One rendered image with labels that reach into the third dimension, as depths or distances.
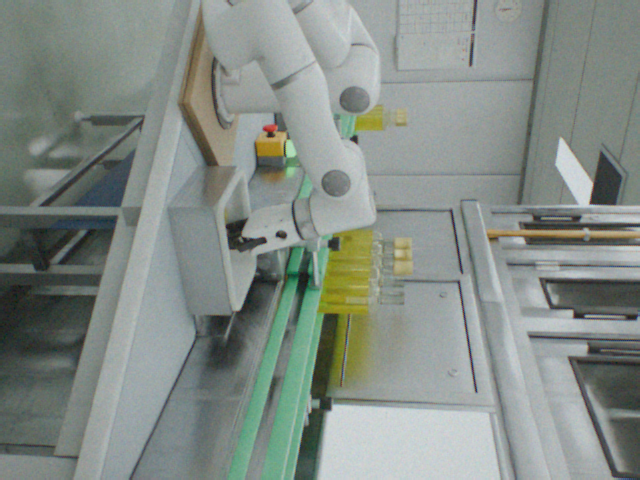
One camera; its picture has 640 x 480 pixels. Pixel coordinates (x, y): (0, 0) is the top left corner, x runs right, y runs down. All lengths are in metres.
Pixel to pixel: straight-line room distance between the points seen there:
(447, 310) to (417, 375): 0.24
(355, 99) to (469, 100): 6.24
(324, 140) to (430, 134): 6.56
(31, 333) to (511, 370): 1.16
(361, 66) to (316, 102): 0.25
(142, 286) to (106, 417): 0.19
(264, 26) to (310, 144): 0.18
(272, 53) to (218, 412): 0.56
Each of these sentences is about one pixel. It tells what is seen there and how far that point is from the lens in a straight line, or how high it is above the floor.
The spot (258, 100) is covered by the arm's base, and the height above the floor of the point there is 0.85.
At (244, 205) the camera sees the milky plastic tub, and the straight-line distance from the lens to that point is 1.12.
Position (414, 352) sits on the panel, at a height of 1.17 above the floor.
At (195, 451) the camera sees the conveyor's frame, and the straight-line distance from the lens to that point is 0.93.
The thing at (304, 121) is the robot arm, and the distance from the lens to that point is 0.90.
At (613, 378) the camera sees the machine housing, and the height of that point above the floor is 1.59.
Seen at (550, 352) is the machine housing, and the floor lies 1.48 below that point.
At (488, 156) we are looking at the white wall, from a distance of 7.62.
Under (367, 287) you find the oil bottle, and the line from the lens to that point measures 1.26.
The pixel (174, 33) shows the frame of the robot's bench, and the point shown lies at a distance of 1.29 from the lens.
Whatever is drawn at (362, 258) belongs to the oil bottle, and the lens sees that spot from 1.35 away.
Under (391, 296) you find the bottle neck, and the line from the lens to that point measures 1.26.
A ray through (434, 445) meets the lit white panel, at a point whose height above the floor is 1.20.
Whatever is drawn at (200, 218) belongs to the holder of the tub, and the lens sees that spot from 0.97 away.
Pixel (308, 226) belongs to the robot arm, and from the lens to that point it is 0.99.
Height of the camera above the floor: 1.12
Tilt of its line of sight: 7 degrees down
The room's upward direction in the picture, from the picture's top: 91 degrees clockwise
